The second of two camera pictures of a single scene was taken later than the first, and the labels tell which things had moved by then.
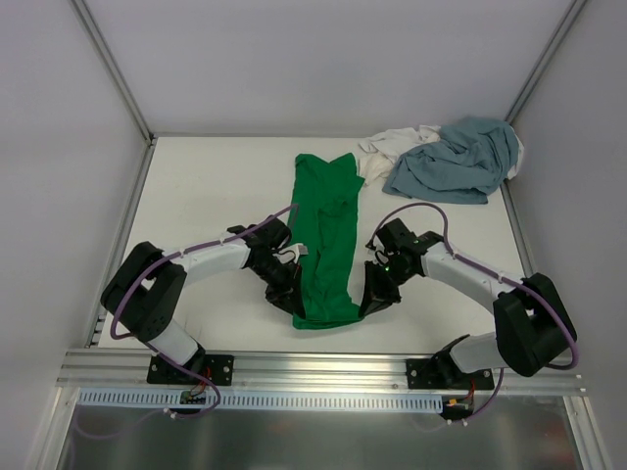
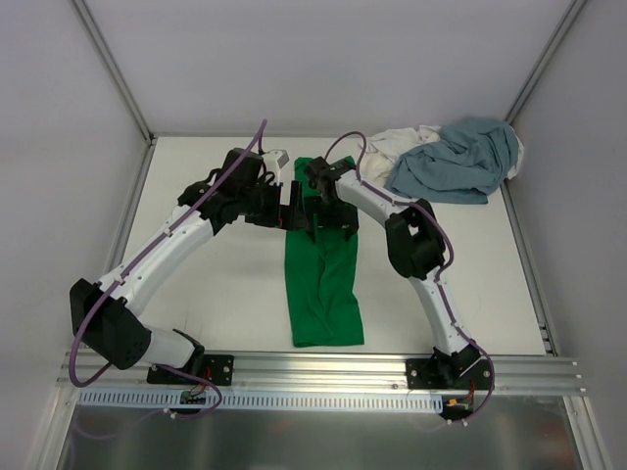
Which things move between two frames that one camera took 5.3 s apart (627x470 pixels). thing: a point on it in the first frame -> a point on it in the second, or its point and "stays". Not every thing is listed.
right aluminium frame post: x=546 y=58 stays
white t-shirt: x=382 y=150 stays
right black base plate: x=444 y=374 stays
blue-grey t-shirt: x=466 y=163 stays
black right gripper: x=380 y=280 -> x=333 y=215
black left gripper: x=282 y=287 -> x=285 y=207
